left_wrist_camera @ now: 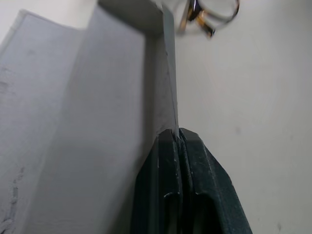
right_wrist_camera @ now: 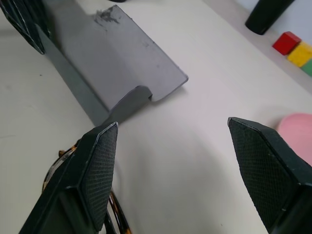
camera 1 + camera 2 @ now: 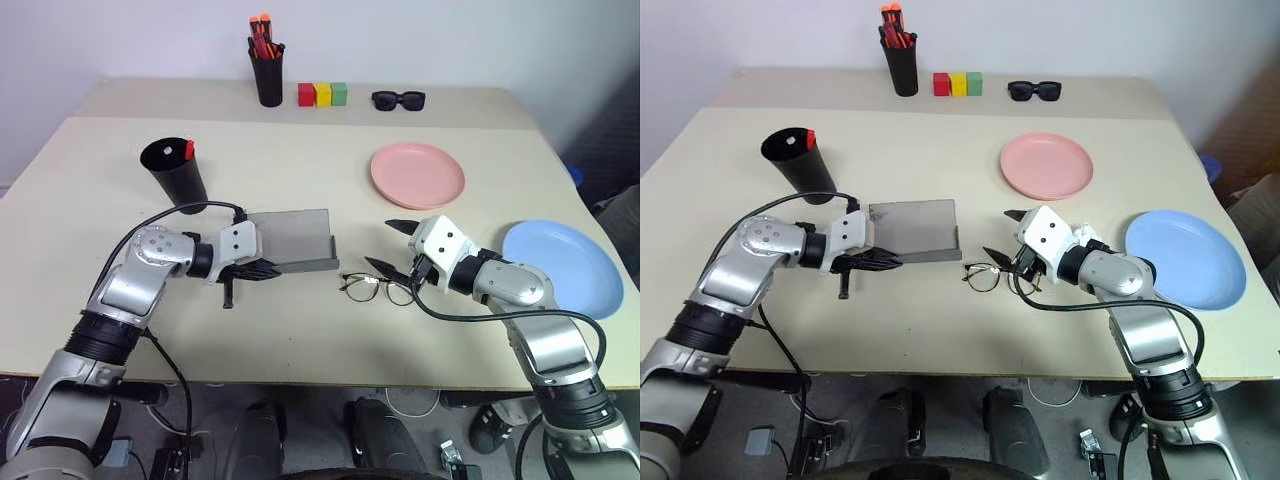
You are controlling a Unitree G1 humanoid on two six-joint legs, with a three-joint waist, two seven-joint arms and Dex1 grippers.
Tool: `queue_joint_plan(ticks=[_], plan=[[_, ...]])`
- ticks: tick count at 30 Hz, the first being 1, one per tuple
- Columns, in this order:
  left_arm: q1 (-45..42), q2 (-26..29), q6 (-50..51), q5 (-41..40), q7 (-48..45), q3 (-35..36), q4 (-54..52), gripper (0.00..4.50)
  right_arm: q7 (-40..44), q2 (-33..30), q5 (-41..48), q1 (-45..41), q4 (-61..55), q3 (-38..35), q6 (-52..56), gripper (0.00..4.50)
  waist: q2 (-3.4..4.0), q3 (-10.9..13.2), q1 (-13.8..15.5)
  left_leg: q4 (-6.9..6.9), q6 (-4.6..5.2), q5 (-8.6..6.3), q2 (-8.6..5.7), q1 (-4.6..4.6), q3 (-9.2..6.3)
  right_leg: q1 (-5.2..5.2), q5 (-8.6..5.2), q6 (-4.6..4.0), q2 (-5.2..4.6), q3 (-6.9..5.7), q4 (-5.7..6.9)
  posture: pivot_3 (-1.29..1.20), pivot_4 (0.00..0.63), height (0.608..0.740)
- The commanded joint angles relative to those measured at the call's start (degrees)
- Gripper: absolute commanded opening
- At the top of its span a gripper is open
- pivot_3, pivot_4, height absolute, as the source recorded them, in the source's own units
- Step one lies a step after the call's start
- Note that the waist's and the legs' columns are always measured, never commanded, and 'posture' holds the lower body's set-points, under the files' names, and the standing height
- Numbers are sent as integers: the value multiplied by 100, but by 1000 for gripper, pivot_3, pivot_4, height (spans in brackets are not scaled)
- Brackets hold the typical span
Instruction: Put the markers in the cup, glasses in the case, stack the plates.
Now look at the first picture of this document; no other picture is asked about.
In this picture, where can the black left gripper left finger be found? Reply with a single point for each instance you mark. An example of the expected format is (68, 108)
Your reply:
(156, 185)

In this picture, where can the tortoiseshell eyeglasses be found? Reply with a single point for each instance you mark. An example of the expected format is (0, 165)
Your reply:
(207, 17)

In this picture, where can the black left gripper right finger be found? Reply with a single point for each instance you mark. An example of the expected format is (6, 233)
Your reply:
(214, 185)

